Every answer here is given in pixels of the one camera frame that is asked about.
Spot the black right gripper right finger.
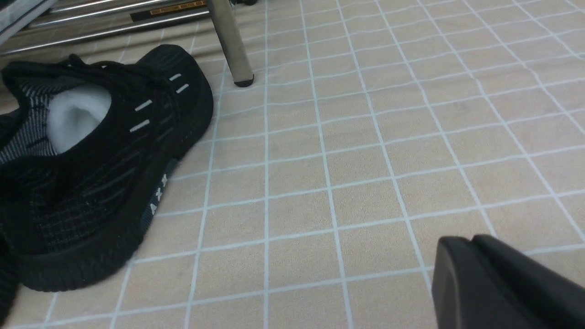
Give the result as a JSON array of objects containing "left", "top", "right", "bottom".
[{"left": 472, "top": 234, "right": 585, "bottom": 329}]

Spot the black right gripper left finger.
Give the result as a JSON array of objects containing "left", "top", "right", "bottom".
[{"left": 432, "top": 237, "right": 549, "bottom": 329}]

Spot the black knit sneaker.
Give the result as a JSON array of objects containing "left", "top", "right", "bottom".
[
  {"left": 0, "top": 110, "right": 23, "bottom": 320},
  {"left": 1, "top": 44, "right": 214, "bottom": 292}
]

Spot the black orange box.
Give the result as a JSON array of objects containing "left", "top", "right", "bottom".
[{"left": 130, "top": 0, "right": 207, "bottom": 22}]

